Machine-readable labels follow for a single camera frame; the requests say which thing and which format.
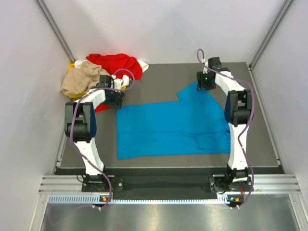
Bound blue t shirt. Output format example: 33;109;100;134
116;82;231;159

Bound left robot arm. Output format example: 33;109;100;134
64;75;130;192

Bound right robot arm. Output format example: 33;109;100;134
197;57;255;192

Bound red t shirt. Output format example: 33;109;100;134
87;53;142;113

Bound beige t shirt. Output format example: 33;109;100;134
60;60;110;96

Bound white t shirt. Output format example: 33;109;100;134
74;60;149;72

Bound yellow plastic bin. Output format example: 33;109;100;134
67;63;127;99

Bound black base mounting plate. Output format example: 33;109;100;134
82;175;252;193

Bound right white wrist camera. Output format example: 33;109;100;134
202;58;208;74

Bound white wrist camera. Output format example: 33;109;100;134
111;75;130;90
202;58;208;74

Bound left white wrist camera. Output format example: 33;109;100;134
111;75;130;90

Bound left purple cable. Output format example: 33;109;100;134
45;69;136;224

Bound purple cable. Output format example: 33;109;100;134
45;69;136;224
196;49;255;209

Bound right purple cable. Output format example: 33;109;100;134
196;49;255;209

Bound right corner aluminium post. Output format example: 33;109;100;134
248;0;294;70

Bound corner aluminium post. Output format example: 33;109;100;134
248;0;294;70
34;0;75;63

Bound slotted cable duct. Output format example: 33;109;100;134
48;194;244;205

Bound left corner aluminium post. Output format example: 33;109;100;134
34;0;75;63

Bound aluminium frame rail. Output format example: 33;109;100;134
38;174;301;194

